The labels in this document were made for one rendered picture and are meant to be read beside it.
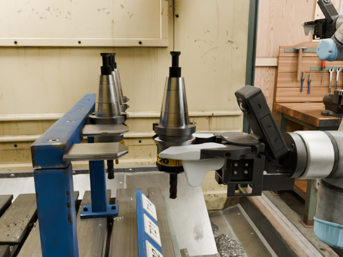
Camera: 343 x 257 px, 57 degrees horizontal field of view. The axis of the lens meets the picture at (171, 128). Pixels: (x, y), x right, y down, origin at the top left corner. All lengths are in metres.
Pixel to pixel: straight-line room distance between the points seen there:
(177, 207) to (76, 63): 0.65
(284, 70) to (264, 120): 2.60
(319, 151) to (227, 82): 0.84
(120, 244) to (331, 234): 0.44
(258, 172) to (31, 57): 1.00
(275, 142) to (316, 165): 0.07
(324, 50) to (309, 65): 1.92
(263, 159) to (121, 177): 0.90
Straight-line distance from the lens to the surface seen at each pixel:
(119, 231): 0.83
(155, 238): 0.74
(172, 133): 0.43
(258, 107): 0.46
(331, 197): 0.57
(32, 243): 0.84
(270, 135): 0.47
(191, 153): 0.43
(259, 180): 0.48
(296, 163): 0.50
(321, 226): 0.60
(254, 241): 1.24
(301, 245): 1.02
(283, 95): 3.08
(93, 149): 0.39
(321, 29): 1.48
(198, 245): 1.12
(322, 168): 0.52
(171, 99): 0.44
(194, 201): 1.23
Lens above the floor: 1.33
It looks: 13 degrees down
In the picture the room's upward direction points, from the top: straight up
